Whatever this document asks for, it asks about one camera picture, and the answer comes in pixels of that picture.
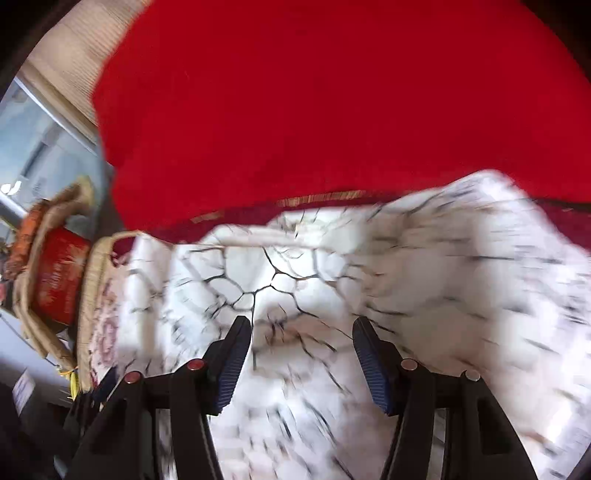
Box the floral red beige blanket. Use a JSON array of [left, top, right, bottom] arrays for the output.
[[76, 187, 591, 402]]

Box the beige dotted curtain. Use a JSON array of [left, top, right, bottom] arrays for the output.
[[21, 0, 153, 134]]

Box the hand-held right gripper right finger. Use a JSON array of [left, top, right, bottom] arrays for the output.
[[352, 316, 539, 480]]

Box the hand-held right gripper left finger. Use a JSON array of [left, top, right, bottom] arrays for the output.
[[62, 316, 252, 480]]

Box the red sofa blanket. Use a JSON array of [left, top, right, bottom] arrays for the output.
[[91, 0, 591, 243]]

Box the red cardboard box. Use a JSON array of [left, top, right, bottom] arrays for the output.
[[34, 226, 90, 326]]

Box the beige quilted jacket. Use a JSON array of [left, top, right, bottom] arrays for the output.
[[11, 178, 95, 374]]

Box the white black-veined coat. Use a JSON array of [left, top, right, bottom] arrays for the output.
[[111, 170, 591, 480]]

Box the orange black patterned cloth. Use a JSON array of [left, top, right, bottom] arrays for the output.
[[9, 198, 51, 280]]

